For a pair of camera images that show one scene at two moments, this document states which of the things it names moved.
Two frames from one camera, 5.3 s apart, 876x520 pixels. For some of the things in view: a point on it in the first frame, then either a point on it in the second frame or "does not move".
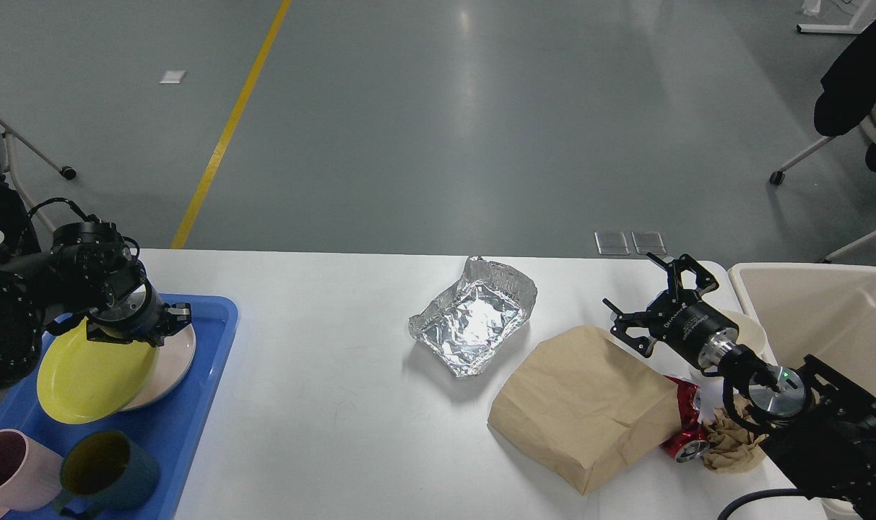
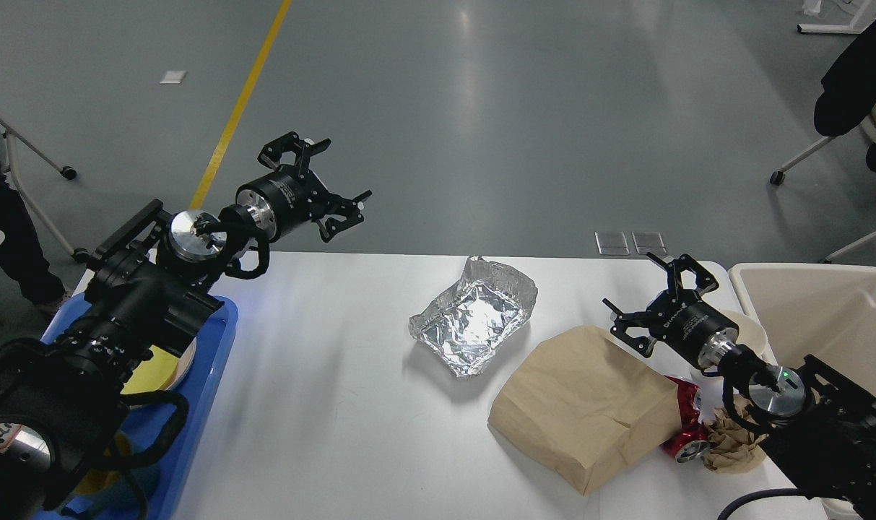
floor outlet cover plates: (614, 243) does not move
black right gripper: (679, 317) does not move
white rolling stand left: (11, 133) does not move
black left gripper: (139, 315) to (287, 197)
